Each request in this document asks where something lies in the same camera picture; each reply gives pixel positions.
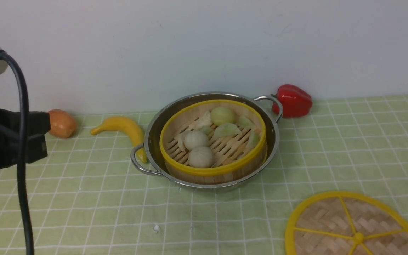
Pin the pale green dumpling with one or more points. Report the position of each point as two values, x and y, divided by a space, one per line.
226 130

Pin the stainless steel pot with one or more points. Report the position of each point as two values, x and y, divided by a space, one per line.
148 158

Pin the round green bun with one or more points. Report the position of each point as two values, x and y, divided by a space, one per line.
221 115

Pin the white round bun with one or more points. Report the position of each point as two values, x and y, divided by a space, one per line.
195 138
201 157

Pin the red bell pepper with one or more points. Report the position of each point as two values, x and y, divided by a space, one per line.
295 101

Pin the yellow banana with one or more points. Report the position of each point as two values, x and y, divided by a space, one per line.
121 124

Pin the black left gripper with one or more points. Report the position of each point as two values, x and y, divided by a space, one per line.
38 126

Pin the bamboo steamer basket yellow rim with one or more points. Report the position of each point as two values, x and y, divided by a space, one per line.
235 157

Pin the green checkered tablecloth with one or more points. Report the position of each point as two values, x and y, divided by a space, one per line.
87 198

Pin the orange brown potato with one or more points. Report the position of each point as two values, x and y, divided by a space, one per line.
63 125

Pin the woven bamboo steamer lid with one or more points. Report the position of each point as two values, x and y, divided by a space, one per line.
345 223

